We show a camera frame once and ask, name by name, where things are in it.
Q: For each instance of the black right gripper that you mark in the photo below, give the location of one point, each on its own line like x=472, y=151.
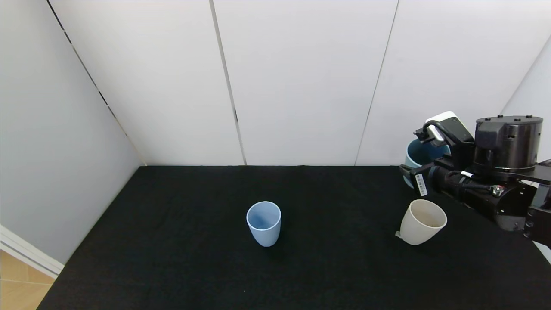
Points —
x=419, y=181

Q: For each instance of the teal plastic cup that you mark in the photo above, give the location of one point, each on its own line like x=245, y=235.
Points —
x=424, y=153

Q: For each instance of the beige plastic cup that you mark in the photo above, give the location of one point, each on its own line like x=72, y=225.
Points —
x=415, y=234

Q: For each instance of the light blue plastic cup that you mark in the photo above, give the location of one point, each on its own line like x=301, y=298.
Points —
x=263, y=234

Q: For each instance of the white baseboard trim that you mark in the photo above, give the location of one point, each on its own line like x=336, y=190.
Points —
x=26, y=254

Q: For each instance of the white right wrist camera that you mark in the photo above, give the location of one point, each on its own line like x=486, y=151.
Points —
x=447, y=116

